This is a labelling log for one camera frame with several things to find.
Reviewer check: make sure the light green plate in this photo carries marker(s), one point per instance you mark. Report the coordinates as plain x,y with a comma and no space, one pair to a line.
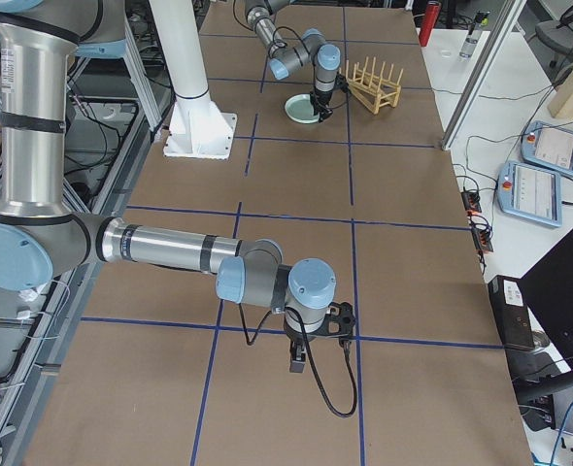
300,109

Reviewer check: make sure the wooden dish rack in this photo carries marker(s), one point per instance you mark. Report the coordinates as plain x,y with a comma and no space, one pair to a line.
373,83

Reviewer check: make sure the white pillar with base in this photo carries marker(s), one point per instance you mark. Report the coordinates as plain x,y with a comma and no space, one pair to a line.
197,127

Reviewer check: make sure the red bottle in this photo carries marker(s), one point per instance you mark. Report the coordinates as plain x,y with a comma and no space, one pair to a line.
428,22

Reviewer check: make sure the clear water bottle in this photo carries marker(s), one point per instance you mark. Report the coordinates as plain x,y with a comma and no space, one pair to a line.
475,30

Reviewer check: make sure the black power strip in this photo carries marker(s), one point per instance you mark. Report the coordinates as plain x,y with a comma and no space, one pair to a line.
480,227

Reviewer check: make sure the black computer box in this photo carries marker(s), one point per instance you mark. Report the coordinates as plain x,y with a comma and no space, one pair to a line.
510,313

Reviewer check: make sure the lower blue teach pendant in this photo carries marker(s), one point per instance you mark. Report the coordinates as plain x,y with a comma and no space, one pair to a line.
530,192

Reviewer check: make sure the blue teach pendant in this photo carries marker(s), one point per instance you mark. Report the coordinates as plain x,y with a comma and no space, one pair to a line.
549,146
530,192

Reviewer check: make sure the upper blue teach pendant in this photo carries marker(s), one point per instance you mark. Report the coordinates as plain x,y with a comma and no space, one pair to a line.
549,146

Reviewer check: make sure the office chair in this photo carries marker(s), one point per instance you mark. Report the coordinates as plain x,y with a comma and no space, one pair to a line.
557,36

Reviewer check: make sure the black laptop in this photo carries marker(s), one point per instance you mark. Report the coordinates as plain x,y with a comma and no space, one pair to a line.
547,290

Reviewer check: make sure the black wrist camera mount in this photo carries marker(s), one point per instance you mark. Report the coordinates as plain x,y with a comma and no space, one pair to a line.
339,321

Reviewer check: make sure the aluminium side frame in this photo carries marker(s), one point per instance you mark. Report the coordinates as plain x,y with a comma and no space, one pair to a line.
41,239

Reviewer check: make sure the aluminium frame post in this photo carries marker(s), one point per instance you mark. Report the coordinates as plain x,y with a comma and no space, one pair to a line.
503,26

